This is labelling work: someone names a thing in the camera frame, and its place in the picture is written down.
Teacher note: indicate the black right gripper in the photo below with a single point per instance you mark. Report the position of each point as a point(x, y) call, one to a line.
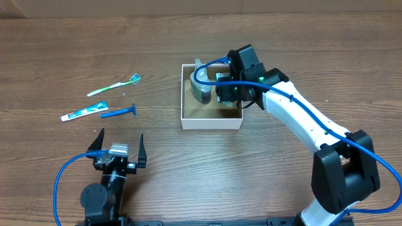
point(227, 92)

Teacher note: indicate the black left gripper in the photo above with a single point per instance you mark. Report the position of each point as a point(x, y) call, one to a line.
point(131, 167)

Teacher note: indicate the green white soap packet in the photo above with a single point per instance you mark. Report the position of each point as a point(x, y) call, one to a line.
point(225, 93)

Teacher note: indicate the clear soap pump bottle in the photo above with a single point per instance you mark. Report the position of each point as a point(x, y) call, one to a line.
point(201, 92)

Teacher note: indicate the white cardboard box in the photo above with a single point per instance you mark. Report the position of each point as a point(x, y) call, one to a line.
point(211, 116)

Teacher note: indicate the teal white toothpaste tube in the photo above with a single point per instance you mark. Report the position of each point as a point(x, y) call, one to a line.
point(98, 107)

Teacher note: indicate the green white toothbrush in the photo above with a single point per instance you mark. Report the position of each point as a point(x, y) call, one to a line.
point(135, 78)

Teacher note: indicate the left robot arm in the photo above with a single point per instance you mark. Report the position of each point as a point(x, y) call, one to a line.
point(102, 201)

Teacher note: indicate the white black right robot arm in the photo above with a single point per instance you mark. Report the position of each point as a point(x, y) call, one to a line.
point(344, 171)

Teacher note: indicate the blue disposable razor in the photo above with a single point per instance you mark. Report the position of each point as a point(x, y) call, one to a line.
point(131, 109)

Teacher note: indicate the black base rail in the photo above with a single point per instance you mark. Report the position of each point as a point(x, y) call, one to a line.
point(271, 221)

